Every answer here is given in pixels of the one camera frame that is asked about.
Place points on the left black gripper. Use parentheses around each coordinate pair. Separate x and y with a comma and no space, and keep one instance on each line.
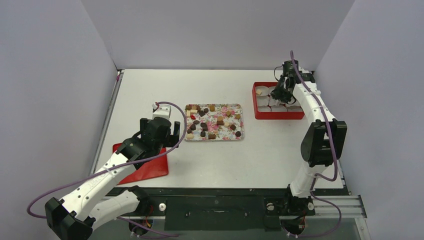
(171,140)

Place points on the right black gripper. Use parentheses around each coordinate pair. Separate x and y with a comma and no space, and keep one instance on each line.
(282,90)

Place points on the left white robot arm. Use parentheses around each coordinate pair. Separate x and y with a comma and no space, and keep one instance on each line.
(76,215)

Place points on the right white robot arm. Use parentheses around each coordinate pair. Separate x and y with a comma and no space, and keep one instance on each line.
(323,142)

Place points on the white swirl oval chocolate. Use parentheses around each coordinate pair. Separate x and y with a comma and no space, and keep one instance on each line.
(190,136)

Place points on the red chocolate box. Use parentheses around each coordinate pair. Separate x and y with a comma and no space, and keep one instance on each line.
(267,108)

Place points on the dark leaf chocolate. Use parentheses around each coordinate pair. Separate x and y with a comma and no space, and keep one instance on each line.
(204,126)

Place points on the red box lid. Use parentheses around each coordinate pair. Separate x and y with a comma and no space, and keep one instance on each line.
(155,168)

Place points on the floral rectangular tray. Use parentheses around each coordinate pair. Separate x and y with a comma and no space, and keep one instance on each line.
(224,122)

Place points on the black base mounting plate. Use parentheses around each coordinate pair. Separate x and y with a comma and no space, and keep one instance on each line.
(227,209)

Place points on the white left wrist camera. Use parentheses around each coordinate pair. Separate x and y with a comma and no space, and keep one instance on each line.
(161,111)

